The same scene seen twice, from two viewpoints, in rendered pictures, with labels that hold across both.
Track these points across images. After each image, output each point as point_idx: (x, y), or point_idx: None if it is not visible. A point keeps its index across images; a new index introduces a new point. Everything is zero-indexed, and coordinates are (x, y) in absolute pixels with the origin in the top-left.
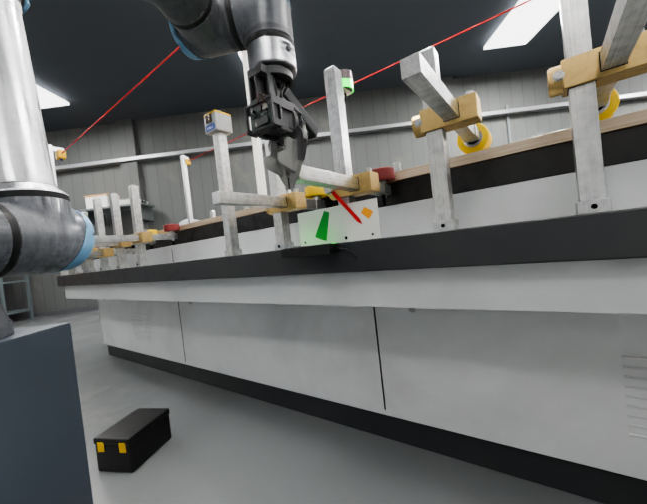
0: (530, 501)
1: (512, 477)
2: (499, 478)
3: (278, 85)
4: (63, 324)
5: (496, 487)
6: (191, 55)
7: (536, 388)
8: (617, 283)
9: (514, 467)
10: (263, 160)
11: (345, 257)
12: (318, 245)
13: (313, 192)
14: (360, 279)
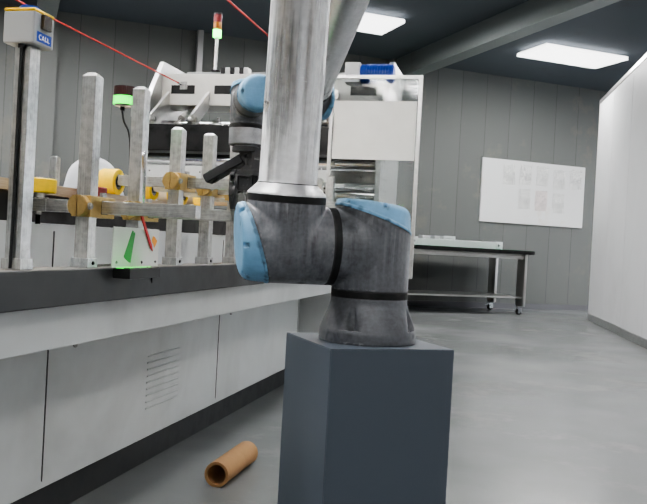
0: (126, 486)
1: (100, 487)
2: (101, 491)
3: (246, 155)
4: (293, 332)
5: (112, 493)
6: (258, 111)
7: (122, 395)
8: (204, 302)
9: (100, 478)
10: None
11: (146, 281)
12: (154, 268)
13: (56, 189)
14: (133, 305)
